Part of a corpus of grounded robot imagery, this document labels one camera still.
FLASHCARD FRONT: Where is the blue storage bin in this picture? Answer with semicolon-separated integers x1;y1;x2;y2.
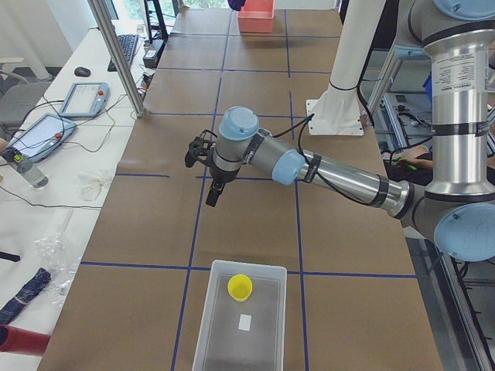
422;73;433;104

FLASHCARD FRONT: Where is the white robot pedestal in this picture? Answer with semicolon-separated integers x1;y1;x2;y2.
306;0;386;136

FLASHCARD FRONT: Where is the yellow plastic cup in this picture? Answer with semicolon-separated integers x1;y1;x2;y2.
227;274;253;302

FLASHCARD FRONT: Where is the red cylinder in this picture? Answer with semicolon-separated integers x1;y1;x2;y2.
1;325;50;356

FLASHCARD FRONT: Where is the clear water bottle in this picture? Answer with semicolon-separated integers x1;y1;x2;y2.
1;147;49;188

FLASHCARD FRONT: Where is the pink plastic bin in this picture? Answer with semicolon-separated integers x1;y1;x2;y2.
237;0;275;33

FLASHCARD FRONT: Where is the clear plastic bin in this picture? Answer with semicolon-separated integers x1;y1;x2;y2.
192;260;287;370

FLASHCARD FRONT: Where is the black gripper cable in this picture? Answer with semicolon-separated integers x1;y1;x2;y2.
270;113;372;206

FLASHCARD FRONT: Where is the black computer mouse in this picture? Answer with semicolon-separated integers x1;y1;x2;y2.
74;66;91;77

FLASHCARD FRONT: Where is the lower teach pendant tablet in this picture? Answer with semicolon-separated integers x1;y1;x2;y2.
9;114;76;162

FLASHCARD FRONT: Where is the crumpled clear plastic wrap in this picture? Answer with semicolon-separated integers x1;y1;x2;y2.
36;230;82;306

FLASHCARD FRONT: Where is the purple cloth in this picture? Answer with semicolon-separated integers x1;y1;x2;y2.
227;0;246;12

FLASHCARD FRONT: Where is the upper teach pendant tablet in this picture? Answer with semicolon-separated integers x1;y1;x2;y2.
60;82;109;120

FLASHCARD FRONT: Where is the crumpled white tissue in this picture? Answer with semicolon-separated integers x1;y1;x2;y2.
77;170;114;201

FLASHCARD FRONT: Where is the black keyboard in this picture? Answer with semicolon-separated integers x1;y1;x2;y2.
118;34;139;66

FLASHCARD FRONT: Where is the aluminium frame post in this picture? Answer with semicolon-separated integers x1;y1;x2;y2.
87;0;145;117

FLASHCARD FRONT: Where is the folded blue umbrella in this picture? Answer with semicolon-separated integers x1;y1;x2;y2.
1;267;51;325

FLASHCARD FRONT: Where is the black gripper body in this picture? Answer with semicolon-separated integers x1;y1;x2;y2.
185;130;237;184

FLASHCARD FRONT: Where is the teach pendant tablet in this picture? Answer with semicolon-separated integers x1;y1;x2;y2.
9;114;76;162
60;82;109;120

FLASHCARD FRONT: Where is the person in black shirt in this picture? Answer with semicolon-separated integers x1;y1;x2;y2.
388;145;495;186

